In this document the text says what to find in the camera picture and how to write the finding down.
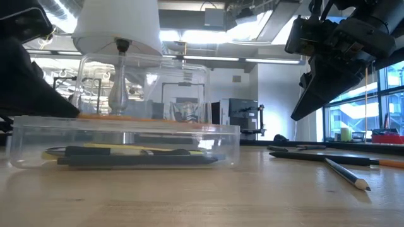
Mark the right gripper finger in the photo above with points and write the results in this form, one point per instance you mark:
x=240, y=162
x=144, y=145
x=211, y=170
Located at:
x=305, y=80
x=328, y=85

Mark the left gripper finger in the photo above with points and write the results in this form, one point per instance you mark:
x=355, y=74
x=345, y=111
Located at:
x=25, y=91

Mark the black ballpoint pen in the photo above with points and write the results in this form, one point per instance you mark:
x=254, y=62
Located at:
x=315, y=156
x=88, y=150
x=277, y=148

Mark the dark grey striped pencil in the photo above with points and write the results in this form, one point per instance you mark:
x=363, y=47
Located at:
x=347, y=176

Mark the clear plastic supply box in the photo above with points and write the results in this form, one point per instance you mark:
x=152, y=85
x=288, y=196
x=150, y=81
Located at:
x=227, y=142

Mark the orange pencil yellow eraser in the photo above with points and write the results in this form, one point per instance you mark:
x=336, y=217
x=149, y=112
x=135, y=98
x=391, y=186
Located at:
x=391, y=163

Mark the plain yellow highlighter pen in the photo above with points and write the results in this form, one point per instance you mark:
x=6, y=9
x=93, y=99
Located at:
x=126, y=146

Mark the black marker pen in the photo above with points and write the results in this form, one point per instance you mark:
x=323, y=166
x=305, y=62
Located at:
x=142, y=160

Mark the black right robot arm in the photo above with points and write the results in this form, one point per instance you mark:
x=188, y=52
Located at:
x=378, y=12

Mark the red box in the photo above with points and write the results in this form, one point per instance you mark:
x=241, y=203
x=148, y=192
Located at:
x=388, y=139

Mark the grey ceiling box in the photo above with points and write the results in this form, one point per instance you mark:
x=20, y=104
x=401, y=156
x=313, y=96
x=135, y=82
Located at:
x=214, y=17

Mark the black equipment on far table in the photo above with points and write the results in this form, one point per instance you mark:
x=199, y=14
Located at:
x=4, y=124

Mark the yellow green cup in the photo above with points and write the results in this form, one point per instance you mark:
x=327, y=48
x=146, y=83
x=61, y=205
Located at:
x=346, y=134

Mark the small dark container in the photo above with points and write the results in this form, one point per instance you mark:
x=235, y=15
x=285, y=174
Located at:
x=358, y=136

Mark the black dome object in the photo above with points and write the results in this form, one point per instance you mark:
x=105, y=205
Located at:
x=280, y=137

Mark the black equipment on stand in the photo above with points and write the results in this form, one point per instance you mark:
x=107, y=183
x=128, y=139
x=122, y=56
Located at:
x=243, y=108

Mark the white shade table lamp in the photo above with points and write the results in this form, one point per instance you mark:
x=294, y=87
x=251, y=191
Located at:
x=116, y=19

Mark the long ceiling light fixture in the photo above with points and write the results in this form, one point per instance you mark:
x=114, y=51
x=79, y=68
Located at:
x=211, y=58

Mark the crinkled silver bag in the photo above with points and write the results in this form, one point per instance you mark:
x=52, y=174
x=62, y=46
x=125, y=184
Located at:
x=186, y=112

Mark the black gantry frame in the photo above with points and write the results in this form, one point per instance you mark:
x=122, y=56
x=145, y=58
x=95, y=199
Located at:
x=63, y=78
x=184, y=83

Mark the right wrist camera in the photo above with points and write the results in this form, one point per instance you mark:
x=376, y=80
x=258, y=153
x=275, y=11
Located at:
x=309, y=34

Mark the grey wall vent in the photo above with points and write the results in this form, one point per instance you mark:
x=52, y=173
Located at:
x=236, y=78

